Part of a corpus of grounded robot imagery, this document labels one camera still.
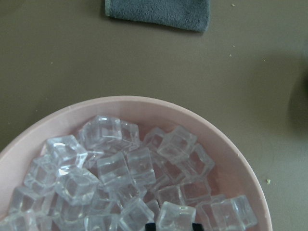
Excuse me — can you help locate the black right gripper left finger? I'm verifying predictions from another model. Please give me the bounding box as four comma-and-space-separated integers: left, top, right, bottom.
145, 223, 155, 231

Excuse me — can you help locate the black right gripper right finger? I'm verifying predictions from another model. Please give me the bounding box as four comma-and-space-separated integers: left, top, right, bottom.
192, 223, 203, 231

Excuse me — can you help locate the clear ice cube pile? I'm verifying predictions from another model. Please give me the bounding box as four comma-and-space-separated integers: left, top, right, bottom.
0, 115, 257, 231

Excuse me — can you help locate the pink bowl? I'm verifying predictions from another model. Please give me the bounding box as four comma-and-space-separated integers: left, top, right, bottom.
0, 96, 272, 231

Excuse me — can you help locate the grey folded cloth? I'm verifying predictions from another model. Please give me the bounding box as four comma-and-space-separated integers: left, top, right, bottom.
105, 0, 210, 32

